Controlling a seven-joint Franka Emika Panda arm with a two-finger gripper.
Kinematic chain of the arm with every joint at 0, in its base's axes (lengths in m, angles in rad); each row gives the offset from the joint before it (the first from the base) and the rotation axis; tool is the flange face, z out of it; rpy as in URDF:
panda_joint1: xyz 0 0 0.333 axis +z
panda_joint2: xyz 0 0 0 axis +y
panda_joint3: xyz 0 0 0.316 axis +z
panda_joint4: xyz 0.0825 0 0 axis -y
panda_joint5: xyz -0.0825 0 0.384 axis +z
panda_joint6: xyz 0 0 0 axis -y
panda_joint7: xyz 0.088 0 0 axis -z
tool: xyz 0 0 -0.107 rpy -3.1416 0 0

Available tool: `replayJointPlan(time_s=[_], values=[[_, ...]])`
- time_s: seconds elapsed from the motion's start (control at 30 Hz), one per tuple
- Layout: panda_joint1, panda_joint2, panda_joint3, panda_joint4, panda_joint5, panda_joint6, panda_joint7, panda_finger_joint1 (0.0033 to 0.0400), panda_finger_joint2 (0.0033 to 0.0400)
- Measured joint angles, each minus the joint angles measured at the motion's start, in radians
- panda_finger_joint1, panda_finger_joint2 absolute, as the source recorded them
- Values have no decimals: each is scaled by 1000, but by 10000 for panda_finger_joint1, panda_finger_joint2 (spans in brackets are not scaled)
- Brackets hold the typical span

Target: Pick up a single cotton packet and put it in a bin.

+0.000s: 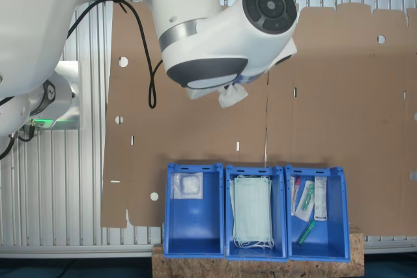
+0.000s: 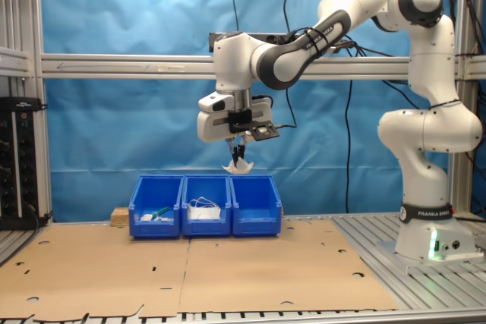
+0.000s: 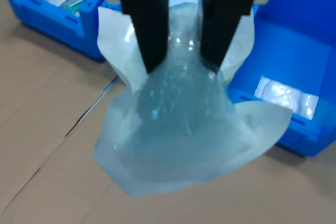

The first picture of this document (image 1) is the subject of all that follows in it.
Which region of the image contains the cotton packet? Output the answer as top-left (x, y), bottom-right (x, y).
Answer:
top-left (171, 173), bottom-right (203, 200)
top-left (217, 83), bottom-right (249, 109)

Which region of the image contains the flat cotton packet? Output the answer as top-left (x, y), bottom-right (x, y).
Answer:
top-left (171, 173), bottom-right (203, 200)

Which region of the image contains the blue bin with cotton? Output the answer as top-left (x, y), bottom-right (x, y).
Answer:
top-left (164, 163), bottom-right (225, 258)

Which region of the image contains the brown cardboard sheet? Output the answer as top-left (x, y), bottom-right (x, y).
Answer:
top-left (100, 0), bottom-right (272, 229)
top-left (265, 3), bottom-right (417, 236)

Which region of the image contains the stack of white face masks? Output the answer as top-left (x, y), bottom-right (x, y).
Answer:
top-left (229, 174), bottom-right (275, 249)

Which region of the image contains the packed red-capped tube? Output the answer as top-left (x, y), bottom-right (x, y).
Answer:
top-left (289, 175), bottom-right (301, 217)

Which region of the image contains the blue bin with masks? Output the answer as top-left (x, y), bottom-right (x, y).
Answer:
top-left (223, 165), bottom-right (288, 262)

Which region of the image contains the packed green syringe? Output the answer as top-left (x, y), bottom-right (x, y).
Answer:
top-left (295, 180), bottom-right (315, 222)

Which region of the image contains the white printed long packet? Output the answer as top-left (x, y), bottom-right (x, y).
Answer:
top-left (313, 176), bottom-right (328, 222)

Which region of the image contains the chipboard wooden block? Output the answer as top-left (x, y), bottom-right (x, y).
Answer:
top-left (151, 232), bottom-right (365, 278)

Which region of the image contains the blue bin with syringes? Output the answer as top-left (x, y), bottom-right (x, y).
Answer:
top-left (283, 165), bottom-right (351, 262)

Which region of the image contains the black camera cable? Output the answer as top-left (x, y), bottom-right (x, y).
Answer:
top-left (66, 0), bottom-right (164, 109)

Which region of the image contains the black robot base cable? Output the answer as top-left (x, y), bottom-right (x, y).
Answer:
top-left (0, 121), bottom-right (36, 161)

